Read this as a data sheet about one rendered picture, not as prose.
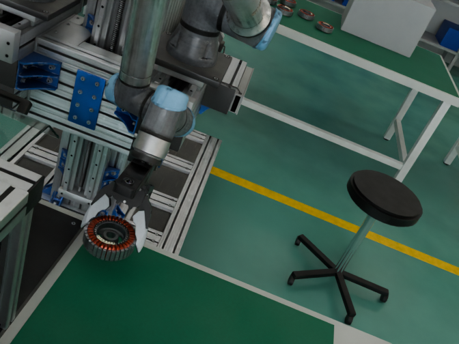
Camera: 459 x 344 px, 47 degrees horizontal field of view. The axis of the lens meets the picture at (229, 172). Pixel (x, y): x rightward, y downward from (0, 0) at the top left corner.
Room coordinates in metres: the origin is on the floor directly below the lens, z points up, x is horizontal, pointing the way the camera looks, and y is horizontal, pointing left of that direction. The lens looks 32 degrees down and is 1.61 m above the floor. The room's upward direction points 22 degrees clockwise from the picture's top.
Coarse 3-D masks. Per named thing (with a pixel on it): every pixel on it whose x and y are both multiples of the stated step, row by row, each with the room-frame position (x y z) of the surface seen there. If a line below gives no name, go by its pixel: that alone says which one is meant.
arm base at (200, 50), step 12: (180, 24) 1.41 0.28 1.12; (180, 36) 1.39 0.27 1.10; (192, 36) 1.38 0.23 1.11; (204, 36) 1.39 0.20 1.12; (216, 36) 1.42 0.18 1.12; (168, 48) 1.39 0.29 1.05; (180, 48) 1.37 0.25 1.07; (192, 48) 1.37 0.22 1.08; (204, 48) 1.39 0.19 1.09; (216, 48) 1.43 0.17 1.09; (180, 60) 1.37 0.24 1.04; (192, 60) 1.37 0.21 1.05; (204, 60) 1.39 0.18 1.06; (216, 60) 1.43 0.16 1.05
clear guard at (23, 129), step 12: (0, 108) 0.78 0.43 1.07; (0, 120) 0.75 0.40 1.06; (12, 120) 0.76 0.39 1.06; (24, 120) 0.77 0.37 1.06; (36, 120) 0.79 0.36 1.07; (0, 132) 0.71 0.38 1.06; (12, 132) 0.73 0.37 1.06; (24, 132) 0.74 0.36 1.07; (36, 132) 0.75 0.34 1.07; (48, 132) 0.83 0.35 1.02; (0, 144) 0.69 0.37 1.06; (12, 144) 0.70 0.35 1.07; (24, 144) 0.71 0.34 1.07; (0, 156) 0.66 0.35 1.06; (12, 156) 0.67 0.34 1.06
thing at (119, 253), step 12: (96, 216) 0.87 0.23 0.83; (108, 216) 0.88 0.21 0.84; (96, 228) 0.84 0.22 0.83; (108, 228) 0.87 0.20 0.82; (120, 228) 0.87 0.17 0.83; (132, 228) 0.88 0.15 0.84; (84, 240) 0.81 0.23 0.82; (96, 240) 0.80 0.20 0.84; (108, 240) 0.83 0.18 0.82; (132, 240) 0.84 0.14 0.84; (96, 252) 0.79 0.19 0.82; (108, 252) 0.79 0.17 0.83; (120, 252) 0.81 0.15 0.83; (132, 252) 0.84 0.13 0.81
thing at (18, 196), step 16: (0, 160) 0.59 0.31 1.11; (0, 176) 0.56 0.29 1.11; (16, 176) 0.57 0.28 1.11; (32, 176) 0.58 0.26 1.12; (0, 192) 0.53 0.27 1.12; (16, 192) 0.54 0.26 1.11; (32, 192) 0.56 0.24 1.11; (0, 208) 0.50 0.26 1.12; (16, 208) 0.52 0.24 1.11; (32, 208) 0.57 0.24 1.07; (0, 224) 0.48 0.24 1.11; (16, 224) 0.53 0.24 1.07; (0, 240) 0.49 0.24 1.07
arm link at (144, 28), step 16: (144, 0) 1.05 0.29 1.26; (160, 0) 1.06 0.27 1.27; (144, 16) 1.05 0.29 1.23; (160, 16) 1.07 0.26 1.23; (128, 32) 1.07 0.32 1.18; (144, 32) 1.06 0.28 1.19; (160, 32) 1.09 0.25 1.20; (128, 48) 1.07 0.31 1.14; (144, 48) 1.07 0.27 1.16; (128, 64) 1.07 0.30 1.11; (144, 64) 1.08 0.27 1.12; (112, 80) 1.10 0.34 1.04; (128, 80) 1.07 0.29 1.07; (144, 80) 1.09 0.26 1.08; (112, 96) 1.09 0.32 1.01; (128, 96) 1.08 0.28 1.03; (144, 96) 1.09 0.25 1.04
